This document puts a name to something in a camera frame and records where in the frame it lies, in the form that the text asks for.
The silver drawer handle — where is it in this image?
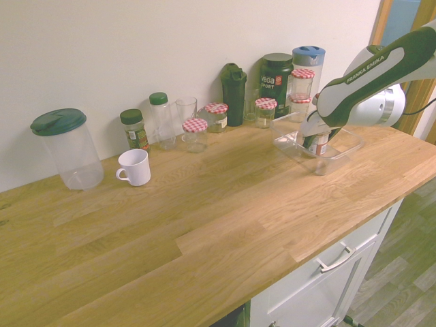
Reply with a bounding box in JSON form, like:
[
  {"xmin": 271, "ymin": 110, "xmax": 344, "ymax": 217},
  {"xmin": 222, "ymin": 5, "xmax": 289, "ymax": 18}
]
[{"xmin": 315, "ymin": 245, "xmax": 357, "ymax": 273}]

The clear rectangular plastic container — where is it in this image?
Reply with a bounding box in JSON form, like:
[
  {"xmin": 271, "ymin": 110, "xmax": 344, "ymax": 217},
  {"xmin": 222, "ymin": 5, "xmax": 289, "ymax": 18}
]
[{"xmin": 270, "ymin": 112, "xmax": 364, "ymax": 176}]

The clear bottle green cap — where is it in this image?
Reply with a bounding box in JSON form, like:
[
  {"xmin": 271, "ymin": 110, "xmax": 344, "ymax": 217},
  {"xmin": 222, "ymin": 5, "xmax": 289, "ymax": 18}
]
[{"xmin": 149, "ymin": 92, "xmax": 177, "ymax": 151}]

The spice jar dark green lid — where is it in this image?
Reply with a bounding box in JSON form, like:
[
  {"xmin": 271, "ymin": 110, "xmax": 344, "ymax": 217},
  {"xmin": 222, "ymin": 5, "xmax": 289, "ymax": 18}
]
[{"xmin": 119, "ymin": 108, "xmax": 151, "ymax": 153}]

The cereal cup with foil lid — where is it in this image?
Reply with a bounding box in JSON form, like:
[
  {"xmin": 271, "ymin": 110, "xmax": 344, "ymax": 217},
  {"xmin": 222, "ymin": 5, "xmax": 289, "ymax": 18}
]
[{"xmin": 306, "ymin": 132, "xmax": 330, "ymax": 157}]

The clear canister blue lid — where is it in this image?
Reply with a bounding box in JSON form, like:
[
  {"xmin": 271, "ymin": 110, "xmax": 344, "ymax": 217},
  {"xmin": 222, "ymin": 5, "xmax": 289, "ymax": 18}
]
[{"xmin": 292, "ymin": 45, "xmax": 326, "ymax": 115}]

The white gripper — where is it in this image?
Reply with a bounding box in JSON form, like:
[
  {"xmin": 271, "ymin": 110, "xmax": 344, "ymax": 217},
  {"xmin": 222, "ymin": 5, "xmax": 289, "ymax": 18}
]
[{"xmin": 298, "ymin": 114, "xmax": 342, "ymax": 151}]

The dark green shaker bottle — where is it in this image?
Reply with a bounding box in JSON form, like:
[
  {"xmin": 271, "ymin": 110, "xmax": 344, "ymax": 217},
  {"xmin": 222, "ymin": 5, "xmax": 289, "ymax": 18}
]
[{"xmin": 219, "ymin": 62, "xmax": 247, "ymax": 127}]

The labelled jar red checkered lid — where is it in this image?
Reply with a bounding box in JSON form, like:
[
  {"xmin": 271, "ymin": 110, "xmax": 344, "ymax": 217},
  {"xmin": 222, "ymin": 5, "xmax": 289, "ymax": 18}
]
[{"xmin": 254, "ymin": 97, "xmax": 277, "ymax": 129}]

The large clear canister green lid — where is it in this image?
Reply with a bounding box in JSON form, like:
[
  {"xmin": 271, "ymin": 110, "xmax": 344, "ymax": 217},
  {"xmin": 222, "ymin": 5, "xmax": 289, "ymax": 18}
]
[{"xmin": 29, "ymin": 108, "xmax": 105, "ymax": 191}]

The labelled-lid jar red checkered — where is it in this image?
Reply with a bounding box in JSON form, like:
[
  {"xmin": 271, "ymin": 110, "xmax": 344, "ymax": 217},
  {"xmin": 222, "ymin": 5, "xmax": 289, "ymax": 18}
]
[{"xmin": 197, "ymin": 102, "xmax": 229, "ymax": 134}]

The wooden door frame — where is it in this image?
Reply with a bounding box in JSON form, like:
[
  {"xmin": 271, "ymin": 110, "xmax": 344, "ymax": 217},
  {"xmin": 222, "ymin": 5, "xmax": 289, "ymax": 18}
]
[{"xmin": 373, "ymin": 0, "xmax": 436, "ymax": 137}]

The tall clear drinking glass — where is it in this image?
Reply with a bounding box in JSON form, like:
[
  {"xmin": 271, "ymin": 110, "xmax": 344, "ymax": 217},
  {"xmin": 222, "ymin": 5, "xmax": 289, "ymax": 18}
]
[{"xmin": 175, "ymin": 96, "xmax": 198, "ymax": 137}]

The white mug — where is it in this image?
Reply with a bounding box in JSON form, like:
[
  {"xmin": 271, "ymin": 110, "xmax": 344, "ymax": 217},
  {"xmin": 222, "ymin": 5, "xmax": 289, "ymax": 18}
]
[{"xmin": 115, "ymin": 149, "xmax": 152, "ymax": 187}]

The empty jar red checkered lid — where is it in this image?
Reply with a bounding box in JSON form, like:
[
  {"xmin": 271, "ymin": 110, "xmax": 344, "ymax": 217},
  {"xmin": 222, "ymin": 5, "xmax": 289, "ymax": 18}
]
[
  {"xmin": 181, "ymin": 118, "xmax": 208, "ymax": 154},
  {"xmin": 288, "ymin": 96, "xmax": 312, "ymax": 123},
  {"xmin": 290, "ymin": 68, "xmax": 315, "ymax": 100}
]

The small clear glass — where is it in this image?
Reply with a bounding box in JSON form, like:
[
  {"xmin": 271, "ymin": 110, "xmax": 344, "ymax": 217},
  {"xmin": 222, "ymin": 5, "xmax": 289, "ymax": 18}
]
[{"xmin": 243, "ymin": 89, "xmax": 262, "ymax": 122}]

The white cabinet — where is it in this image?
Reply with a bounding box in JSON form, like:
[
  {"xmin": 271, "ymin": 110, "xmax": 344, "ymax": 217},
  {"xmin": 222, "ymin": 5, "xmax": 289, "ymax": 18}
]
[{"xmin": 250, "ymin": 199, "xmax": 405, "ymax": 327}]

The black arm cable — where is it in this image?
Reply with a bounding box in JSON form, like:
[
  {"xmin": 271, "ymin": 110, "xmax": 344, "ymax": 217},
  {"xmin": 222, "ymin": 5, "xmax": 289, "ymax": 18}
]
[{"xmin": 401, "ymin": 101, "xmax": 434, "ymax": 117}]

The black Vega Sport tub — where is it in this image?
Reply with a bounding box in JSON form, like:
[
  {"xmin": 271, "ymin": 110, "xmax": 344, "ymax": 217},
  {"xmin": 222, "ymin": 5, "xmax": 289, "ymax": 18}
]
[{"xmin": 260, "ymin": 52, "xmax": 294, "ymax": 119}]

